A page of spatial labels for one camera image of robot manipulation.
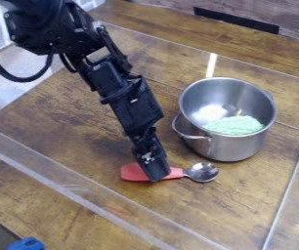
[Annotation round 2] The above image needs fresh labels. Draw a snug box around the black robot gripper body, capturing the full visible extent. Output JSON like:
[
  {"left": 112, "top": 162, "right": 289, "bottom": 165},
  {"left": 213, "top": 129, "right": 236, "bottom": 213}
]
[{"left": 99, "top": 75, "right": 167, "bottom": 155}]

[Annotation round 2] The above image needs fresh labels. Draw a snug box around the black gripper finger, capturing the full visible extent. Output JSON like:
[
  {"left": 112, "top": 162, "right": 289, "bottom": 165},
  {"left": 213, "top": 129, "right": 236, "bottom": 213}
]
[{"left": 131, "top": 141, "right": 172, "bottom": 183}]

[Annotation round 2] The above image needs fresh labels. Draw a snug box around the pink handled metal spoon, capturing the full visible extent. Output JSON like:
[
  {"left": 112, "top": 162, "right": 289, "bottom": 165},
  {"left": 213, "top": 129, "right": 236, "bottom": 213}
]
[{"left": 120, "top": 162, "right": 219, "bottom": 183}]

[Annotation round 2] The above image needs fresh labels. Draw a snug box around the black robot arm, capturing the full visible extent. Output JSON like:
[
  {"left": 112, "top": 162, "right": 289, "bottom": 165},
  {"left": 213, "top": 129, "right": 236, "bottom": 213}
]
[{"left": 0, "top": 0, "right": 169, "bottom": 182}]

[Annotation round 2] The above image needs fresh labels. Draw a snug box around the stainless steel pot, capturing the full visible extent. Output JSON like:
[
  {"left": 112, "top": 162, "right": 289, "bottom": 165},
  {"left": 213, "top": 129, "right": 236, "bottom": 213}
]
[{"left": 172, "top": 77, "right": 276, "bottom": 162}]

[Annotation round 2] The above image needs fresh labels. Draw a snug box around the green food lump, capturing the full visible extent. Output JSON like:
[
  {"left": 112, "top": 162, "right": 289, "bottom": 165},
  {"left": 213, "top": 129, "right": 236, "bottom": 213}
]
[{"left": 204, "top": 115, "right": 264, "bottom": 135}]

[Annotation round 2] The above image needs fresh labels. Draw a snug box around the black strip on table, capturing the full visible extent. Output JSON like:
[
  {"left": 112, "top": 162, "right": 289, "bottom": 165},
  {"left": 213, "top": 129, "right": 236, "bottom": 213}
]
[{"left": 193, "top": 7, "right": 279, "bottom": 34}]

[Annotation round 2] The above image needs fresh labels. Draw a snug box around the blue object at corner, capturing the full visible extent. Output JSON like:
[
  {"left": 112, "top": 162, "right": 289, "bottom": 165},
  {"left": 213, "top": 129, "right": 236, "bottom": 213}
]
[{"left": 5, "top": 236, "right": 45, "bottom": 250}]

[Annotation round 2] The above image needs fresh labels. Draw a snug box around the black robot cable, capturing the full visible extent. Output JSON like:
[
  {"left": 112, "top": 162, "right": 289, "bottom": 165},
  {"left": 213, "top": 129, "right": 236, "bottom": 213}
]
[{"left": 0, "top": 0, "right": 57, "bottom": 83}]

